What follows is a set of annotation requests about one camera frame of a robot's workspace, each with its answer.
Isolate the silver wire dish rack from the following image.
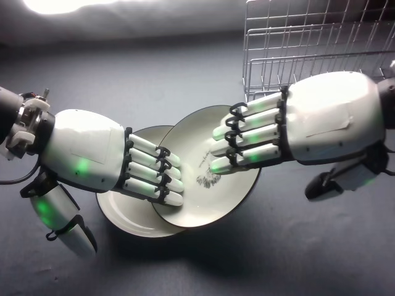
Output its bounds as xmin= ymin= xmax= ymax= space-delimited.
xmin=241 ymin=0 xmax=395 ymax=101

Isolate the white fabric sheet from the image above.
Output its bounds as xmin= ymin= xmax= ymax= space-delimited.
xmin=0 ymin=0 xmax=247 ymax=47

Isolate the white plate with leaf print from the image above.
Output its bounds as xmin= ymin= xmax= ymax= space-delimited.
xmin=151 ymin=104 xmax=262 ymax=231
xmin=94 ymin=124 xmax=186 ymax=240

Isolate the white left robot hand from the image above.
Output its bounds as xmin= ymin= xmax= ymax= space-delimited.
xmin=20 ymin=108 xmax=185 ymax=258

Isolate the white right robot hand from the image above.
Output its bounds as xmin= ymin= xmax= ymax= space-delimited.
xmin=209 ymin=70 xmax=389 ymax=201

